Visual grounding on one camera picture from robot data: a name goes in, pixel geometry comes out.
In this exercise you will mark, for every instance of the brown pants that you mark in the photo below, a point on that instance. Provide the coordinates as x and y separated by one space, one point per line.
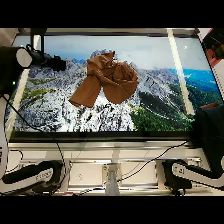
113 78

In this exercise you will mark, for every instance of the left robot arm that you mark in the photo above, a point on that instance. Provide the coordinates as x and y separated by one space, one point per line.
10 66

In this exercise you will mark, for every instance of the silver frame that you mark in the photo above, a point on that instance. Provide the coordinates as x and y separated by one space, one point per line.
113 166

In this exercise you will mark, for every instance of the black garment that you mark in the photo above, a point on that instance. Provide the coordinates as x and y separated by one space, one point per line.
215 38

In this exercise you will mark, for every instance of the red garment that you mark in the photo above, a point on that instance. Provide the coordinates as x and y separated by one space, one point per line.
215 55

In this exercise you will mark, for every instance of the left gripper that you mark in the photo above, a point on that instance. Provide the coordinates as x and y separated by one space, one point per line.
55 62

